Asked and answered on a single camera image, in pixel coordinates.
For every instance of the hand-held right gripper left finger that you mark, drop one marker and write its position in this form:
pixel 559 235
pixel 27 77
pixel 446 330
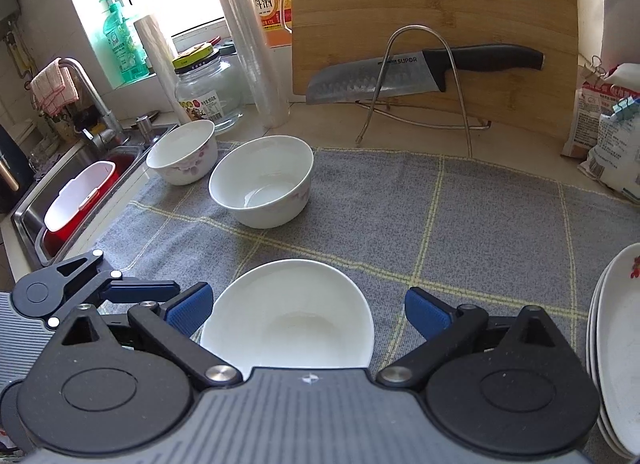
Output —
pixel 192 306

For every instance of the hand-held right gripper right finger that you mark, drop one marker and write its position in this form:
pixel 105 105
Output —
pixel 430 311

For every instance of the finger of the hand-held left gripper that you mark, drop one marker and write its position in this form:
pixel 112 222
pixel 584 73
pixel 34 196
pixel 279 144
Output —
pixel 145 290

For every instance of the white bowl pink flowers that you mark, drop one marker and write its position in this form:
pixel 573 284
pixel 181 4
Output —
pixel 180 168
pixel 285 324

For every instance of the white bowl faint flowers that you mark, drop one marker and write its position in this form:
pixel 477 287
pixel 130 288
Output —
pixel 260 209

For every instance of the grey checked cloth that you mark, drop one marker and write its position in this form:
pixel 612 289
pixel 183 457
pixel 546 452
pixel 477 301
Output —
pixel 475 234

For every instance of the white basin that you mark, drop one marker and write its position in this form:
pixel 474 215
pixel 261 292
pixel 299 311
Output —
pixel 75 199

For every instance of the steel sink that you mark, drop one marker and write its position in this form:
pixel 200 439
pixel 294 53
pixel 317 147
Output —
pixel 30 214

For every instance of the metal sink knob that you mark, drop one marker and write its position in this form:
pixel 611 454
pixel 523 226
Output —
pixel 145 124

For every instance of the black appliance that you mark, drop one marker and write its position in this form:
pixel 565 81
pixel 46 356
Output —
pixel 12 168

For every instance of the metal faucet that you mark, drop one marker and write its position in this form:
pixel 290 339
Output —
pixel 97 103

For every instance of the glass jar green lid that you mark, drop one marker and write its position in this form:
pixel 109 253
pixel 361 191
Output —
pixel 210 93

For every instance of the pink checked rag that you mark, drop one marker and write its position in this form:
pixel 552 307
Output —
pixel 52 88

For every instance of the white plastic bag roll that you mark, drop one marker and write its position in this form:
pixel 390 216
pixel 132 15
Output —
pixel 160 63

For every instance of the green soap bottle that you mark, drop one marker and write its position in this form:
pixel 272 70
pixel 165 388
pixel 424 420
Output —
pixel 122 48

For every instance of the white food packets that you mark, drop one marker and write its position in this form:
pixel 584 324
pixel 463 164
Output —
pixel 585 118

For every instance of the clear plastic wrap roll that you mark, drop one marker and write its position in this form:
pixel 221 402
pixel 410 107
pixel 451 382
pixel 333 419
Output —
pixel 250 53

